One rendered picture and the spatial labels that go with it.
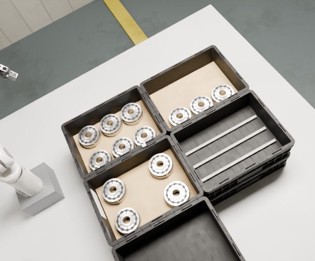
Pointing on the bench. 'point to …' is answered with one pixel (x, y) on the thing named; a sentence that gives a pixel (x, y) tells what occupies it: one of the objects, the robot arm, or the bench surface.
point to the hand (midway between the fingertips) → (15, 77)
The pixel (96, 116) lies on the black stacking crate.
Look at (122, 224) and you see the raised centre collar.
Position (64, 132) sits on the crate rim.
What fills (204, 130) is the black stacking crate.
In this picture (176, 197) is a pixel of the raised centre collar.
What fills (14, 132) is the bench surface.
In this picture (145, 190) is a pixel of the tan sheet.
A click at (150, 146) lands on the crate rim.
